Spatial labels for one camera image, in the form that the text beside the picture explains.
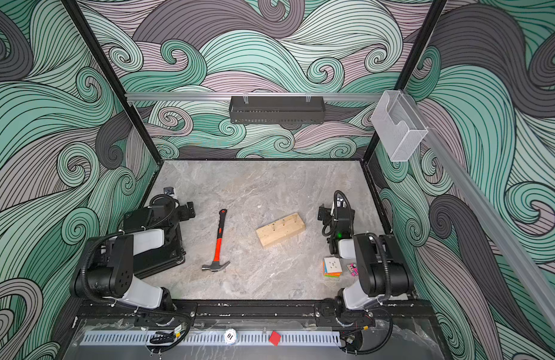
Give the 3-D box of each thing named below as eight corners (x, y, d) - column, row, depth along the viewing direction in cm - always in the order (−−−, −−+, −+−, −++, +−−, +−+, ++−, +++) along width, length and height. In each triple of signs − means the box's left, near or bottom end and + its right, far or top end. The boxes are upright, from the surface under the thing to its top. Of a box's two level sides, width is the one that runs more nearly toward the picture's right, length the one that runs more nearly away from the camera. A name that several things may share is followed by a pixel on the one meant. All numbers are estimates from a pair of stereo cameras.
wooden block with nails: (263, 249, 90) (262, 245, 87) (256, 234, 95) (255, 229, 91) (305, 230, 96) (307, 225, 92) (297, 217, 100) (298, 211, 97)
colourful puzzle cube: (323, 277, 83) (326, 272, 79) (321, 262, 87) (323, 256, 82) (339, 277, 83) (343, 272, 79) (336, 262, 87) (339, 256, 82)
